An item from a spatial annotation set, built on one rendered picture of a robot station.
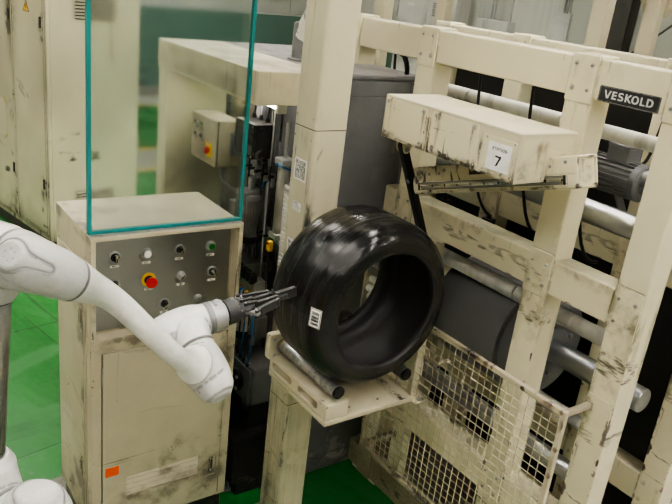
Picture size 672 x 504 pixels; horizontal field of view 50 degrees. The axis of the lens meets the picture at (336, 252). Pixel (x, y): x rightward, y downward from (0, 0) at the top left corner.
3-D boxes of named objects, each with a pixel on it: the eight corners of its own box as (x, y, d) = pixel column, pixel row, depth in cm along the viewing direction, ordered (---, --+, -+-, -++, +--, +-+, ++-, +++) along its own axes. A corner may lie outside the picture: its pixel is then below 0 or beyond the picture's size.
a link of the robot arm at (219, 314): (197, 298, 205) (216, 292, 208) (199, 326, 209) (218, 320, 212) (211, 311, 198) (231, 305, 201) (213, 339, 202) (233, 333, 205)
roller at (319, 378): (286, 336, 255) (290, 346, 258) (276, 343, 254) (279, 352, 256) (343, 384, 229) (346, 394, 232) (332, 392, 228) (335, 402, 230)
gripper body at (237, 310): (229, 307, 201) (259, 298, 206) (216, 295, 208) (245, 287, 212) (231, 330, 204) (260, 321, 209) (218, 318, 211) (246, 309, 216)
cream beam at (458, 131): (379, 136, 248) (385, 93, 243) (433, 135, 262) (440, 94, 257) (511, 186, 203) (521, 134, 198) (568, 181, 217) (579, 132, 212)
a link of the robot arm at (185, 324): (195, 315, 209) (214, 351, 204) (143, 331, 202) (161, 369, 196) (200, 293, 202) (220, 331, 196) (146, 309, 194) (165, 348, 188)
